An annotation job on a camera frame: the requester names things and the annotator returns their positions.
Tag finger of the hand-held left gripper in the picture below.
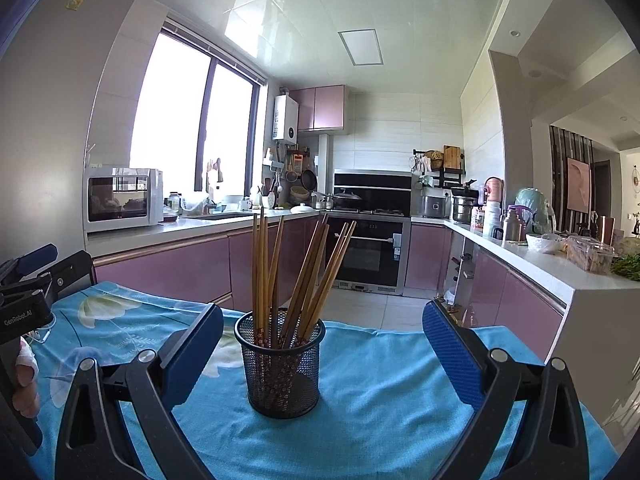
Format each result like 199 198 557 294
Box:
0 250 95 307
0 243 59 286

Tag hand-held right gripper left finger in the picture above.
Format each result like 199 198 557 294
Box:
54 302 225 480

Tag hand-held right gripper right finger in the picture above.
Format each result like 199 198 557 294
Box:
421 299 591 480

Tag black mesh utensil holder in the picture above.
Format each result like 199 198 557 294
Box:
234 308 327 417

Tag bunch of wooden chopsticks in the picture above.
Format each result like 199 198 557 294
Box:
251 207 357 411

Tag person's left hand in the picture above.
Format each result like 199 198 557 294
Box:
11 337 42 418

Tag blue floral tablecloth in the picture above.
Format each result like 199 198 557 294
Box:
20 281 606 480

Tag white microwave oven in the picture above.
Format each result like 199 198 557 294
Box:
83 166 165 233

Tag pink kitchen base cabinets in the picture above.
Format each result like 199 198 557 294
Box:
92 215 568 356

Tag black built-in oven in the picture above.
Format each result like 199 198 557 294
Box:
325 215 406 291

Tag white kitchen countertop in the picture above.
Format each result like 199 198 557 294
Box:
85 208 640 306

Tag white plastic bottle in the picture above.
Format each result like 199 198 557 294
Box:
482 201 502 237

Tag brown thermos bottle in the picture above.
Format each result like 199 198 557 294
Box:
502 208 526 242

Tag white bowl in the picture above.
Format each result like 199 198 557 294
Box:
526 232 563 255

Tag steel steamer pot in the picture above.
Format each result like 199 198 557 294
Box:
451 187 480 224

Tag grey refrigerator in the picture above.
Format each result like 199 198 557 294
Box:
0 0 151 281

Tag silver rice cooker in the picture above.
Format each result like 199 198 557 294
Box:
421 192 452 218

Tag clear plastic food container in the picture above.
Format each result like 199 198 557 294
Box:
565 236 616 273

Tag teal plastic bag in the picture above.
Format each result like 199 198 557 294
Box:
514 187 551 233

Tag black dish rack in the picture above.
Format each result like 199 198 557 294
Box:
412 149 466 188

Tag kitchen window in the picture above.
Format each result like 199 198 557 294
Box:
129 19 268 196

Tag wok with lid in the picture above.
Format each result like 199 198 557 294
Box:
332 189 364 209

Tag black range hood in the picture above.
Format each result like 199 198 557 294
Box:
333 169 413 213

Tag green leafy vegetables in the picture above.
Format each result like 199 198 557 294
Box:
609 252 640 281

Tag wooden slatted partition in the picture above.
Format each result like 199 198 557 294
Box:
549 125 596 233

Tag white gas water heater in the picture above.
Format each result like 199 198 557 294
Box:
272 94 299 141

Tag ceiling light panel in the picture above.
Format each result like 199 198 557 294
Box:
337 29 385 67

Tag framed wall picture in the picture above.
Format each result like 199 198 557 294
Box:
566 156 592 213

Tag pink wall cabinet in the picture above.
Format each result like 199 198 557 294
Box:
290 85 347 133

